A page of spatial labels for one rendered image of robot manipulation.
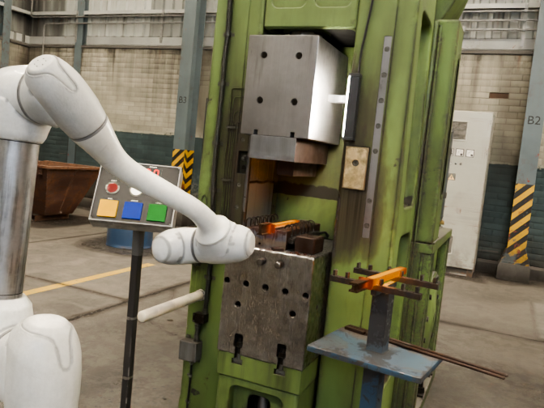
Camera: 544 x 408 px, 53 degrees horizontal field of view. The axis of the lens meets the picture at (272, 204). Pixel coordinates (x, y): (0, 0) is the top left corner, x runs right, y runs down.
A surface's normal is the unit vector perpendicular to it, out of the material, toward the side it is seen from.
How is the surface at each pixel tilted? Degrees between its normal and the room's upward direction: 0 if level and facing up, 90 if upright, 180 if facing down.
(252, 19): 90
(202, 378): 90
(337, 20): 90
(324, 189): 90
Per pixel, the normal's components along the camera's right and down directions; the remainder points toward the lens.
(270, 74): -0.40, 0.04
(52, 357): 0.54, -0.13
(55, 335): 0.61, -0.38
